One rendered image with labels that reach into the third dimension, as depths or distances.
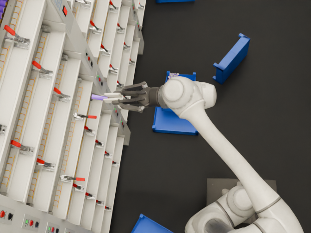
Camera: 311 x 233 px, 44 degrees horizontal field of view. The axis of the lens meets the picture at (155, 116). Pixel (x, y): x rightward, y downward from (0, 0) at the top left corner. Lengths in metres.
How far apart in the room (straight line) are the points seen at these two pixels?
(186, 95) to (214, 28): 1.77
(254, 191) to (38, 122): 0.76
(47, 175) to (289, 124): 1.71
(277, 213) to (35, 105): 0.87
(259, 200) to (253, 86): 1.46
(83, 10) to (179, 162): 1.23
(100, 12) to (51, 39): 0.56
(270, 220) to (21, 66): 0.92
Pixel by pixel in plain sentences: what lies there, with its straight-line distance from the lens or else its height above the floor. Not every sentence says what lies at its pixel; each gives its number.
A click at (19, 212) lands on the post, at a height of 1.33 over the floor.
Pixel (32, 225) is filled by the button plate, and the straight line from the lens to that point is 1.32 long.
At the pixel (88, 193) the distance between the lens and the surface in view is 1.98.
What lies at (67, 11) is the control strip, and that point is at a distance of 1.45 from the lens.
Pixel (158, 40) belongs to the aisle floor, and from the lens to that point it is 2.92.
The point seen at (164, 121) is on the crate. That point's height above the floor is 0.00.
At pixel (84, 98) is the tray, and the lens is 1.72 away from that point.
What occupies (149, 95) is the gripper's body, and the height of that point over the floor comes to 1.12.
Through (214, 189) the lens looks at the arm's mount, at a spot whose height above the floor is 0.28.
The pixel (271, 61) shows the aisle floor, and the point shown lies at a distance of 2.85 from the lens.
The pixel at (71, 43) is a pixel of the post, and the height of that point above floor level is 1.24.
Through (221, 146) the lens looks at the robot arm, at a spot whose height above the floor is 1.18.
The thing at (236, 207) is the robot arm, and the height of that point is 0.54.
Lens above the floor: 2.43
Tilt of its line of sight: 67 degrees down
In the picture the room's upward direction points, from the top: 16 degrees counter-clockwise
